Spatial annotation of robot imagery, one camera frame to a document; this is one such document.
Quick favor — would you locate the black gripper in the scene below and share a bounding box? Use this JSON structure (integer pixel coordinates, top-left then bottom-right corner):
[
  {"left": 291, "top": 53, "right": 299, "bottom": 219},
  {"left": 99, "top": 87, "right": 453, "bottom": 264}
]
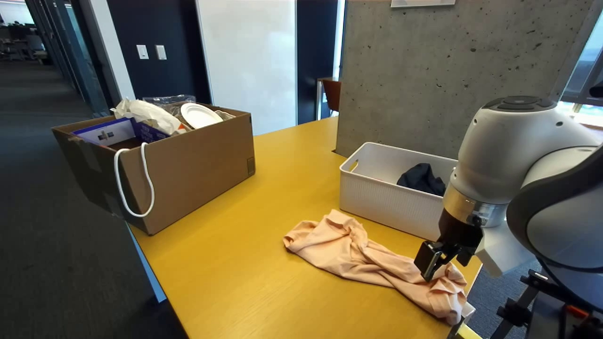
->
[{"left": 412, "top": 209, "right": 486, "bottom": 283}]

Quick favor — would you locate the peach printed T-shirt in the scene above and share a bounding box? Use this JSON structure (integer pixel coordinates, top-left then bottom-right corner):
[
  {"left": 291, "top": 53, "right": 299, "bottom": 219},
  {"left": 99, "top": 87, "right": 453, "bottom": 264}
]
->
[{"left": 280, "top": 207, "right": 476, "bottom": 328}]

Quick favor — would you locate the black cloth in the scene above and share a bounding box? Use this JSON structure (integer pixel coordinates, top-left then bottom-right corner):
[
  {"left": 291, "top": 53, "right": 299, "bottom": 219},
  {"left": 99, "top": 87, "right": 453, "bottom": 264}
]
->
[{"left": 395, "top": 162, "right": 448, "bottom": 198}]

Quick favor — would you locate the white ribbed plastic bin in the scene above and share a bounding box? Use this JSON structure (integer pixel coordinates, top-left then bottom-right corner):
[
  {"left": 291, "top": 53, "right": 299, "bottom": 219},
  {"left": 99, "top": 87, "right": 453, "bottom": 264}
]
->
[{"left": 337, "top": 140, "right": 459, "bottom": 241}]

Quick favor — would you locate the black stand with orange clamp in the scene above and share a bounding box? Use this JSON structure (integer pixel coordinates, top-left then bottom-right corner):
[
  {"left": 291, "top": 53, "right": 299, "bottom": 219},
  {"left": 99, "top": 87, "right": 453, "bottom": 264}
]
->
[{"left": 487, "top": 270, "right": 603, "bottom": 339}]

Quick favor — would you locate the reddish brown chair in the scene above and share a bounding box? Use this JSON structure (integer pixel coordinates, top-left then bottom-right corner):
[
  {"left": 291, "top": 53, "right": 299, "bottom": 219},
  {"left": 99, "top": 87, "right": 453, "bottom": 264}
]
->
[{"left": 312, "top": 76, "right": 342, "bottom": 123}]

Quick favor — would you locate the brown cardboard box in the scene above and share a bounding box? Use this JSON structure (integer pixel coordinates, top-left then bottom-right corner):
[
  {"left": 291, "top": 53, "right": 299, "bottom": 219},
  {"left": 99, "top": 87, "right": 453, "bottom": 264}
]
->
[{"left": 50, "top": 104, "right": 256, "bottom": 238}]

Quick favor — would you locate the white paper plate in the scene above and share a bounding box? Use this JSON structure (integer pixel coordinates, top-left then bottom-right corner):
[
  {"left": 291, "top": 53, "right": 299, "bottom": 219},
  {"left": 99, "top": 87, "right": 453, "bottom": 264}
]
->
[{"left": 178, "top": 102, "right": 224, "bottom": 132}]

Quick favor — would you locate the white crumpled plastic bag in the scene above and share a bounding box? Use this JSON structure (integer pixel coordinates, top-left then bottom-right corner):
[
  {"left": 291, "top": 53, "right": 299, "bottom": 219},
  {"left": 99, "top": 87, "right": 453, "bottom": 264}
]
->
[{"left": 111, "top": 98, "right": 184, "bottom": 138}]

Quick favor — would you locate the purple and white carton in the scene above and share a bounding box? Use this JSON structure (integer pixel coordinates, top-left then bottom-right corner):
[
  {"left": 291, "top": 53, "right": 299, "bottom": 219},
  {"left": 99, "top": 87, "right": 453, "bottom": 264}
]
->
[{"left": 73, "top": 117, "right": 167, "bottom": 149}]

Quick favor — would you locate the wall picture frame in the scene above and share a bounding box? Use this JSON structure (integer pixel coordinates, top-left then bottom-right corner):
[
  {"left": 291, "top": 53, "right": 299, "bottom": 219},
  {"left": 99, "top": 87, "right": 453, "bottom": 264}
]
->
[{"left": 389, "top": 0, "right": 457, "bottom": 10}]

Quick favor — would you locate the white cord loop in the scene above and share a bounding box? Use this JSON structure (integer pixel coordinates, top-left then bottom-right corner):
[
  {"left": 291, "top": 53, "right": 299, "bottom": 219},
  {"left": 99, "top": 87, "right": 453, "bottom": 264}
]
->
[{"left": 112, "top": 141, "right": 156, "bottom": 221}]

